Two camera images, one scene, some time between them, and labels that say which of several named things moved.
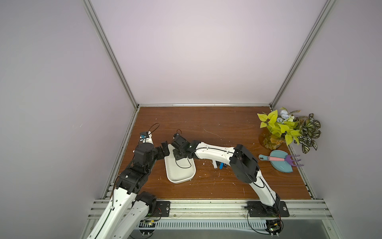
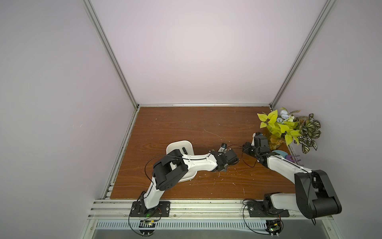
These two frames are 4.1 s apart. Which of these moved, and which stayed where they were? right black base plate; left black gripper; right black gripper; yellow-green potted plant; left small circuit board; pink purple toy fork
Moved: left black gripper; right black gripper
Stayed: left small circuit board; pink purple toy fork; right black base plate; yellow-green potted plant
